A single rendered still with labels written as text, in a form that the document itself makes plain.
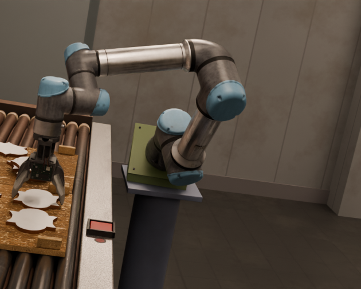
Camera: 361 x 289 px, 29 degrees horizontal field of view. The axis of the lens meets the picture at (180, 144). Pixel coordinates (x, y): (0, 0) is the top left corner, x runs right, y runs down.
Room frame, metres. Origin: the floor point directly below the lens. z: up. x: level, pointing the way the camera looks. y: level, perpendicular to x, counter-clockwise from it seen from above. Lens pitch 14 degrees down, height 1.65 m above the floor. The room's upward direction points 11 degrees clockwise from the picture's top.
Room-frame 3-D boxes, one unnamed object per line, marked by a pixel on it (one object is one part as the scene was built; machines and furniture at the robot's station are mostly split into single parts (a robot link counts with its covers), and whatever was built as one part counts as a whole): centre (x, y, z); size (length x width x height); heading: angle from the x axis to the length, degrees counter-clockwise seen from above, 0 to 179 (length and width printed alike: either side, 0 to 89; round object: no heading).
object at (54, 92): (1.83, 0.36, 1.24); 0.09 x 0.08 x 0.11; 121
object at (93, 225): (1.78, 0.17, 0.92); 0.06 x 0.06 x 0.01; 9
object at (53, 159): (1.82, 0.36, 1.08); 0.09 x 0.08 x 0.12; 9
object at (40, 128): (1.83, 0.36, 1.16); 0.08 x 0.08 x 0.05
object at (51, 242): (1.57, 0.26, 0.95); 0.06 x 0.02 x 0.03; 99
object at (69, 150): (2.36, 0.39, 0.95); 0.06 x 0.02 x 0.03; 98
